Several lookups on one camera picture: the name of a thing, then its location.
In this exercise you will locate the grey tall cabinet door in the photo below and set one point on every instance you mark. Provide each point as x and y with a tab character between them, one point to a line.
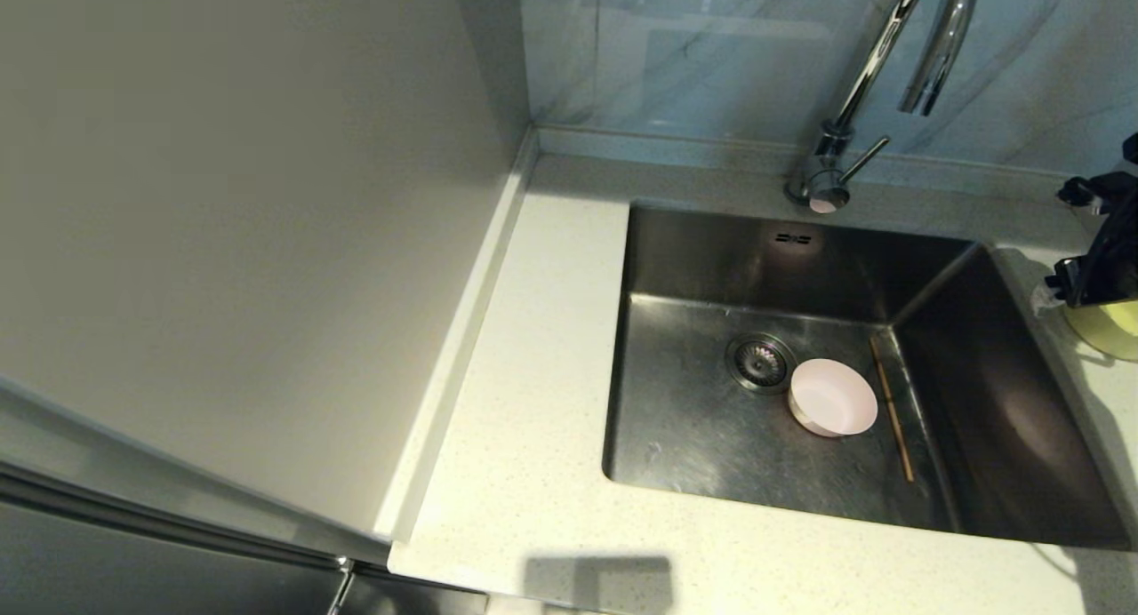
133	571

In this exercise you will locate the yellow plastic bowl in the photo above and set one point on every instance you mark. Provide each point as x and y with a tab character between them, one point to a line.
1111	331

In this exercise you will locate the pink plastic bowl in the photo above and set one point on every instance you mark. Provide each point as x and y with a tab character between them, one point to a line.
836	400

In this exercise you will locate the stainless steel sink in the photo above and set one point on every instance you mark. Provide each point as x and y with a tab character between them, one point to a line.
711	455

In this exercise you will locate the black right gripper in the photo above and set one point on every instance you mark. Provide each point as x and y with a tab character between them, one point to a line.
1116	259

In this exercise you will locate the wooden chopstick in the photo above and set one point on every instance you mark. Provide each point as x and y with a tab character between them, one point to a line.
892	411

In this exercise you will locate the chrome gooseneck faucet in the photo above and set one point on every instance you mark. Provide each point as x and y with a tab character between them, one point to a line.
831	166

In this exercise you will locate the metal sink drain strainer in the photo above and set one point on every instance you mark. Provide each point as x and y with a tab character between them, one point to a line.
760	363

